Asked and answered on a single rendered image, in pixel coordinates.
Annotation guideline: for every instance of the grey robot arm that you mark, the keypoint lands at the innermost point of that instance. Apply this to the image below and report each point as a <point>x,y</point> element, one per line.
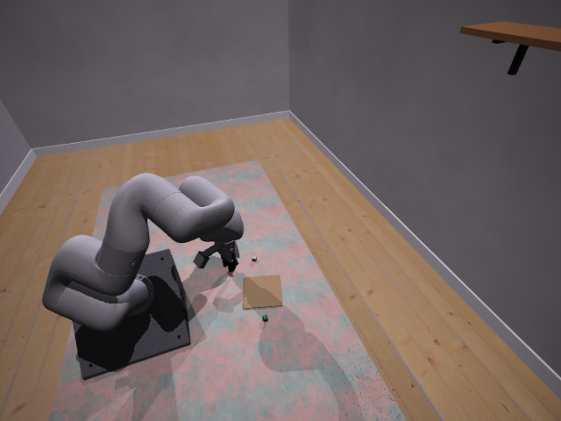
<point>98,297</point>

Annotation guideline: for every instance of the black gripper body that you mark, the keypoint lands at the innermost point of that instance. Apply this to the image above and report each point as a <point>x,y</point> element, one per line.
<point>228,249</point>

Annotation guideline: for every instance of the tan mat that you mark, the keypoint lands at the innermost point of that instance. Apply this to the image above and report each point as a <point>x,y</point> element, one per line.
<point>262,291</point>

